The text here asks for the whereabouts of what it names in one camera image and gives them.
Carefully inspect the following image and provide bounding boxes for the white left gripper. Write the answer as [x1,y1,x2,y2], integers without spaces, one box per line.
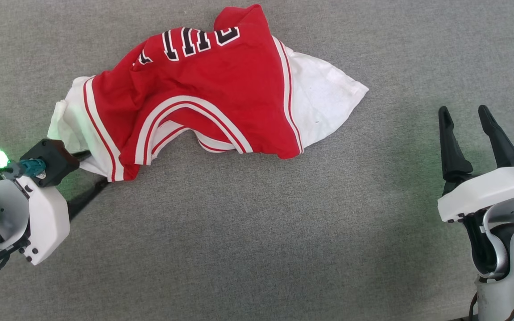
[16,150,108,266]

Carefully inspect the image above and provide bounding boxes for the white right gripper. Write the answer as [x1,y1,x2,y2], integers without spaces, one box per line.
[437,105,514,222]

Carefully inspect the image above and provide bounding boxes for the red and white basketball jersey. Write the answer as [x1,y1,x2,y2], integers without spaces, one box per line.
[47,4,369,182]

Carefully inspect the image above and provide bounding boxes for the grey fabric sofa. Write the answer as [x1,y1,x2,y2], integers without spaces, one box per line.
[0,0,514,321]

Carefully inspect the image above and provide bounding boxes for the teal left camera cable plug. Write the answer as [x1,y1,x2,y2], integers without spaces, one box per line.
[17,158,47,177]

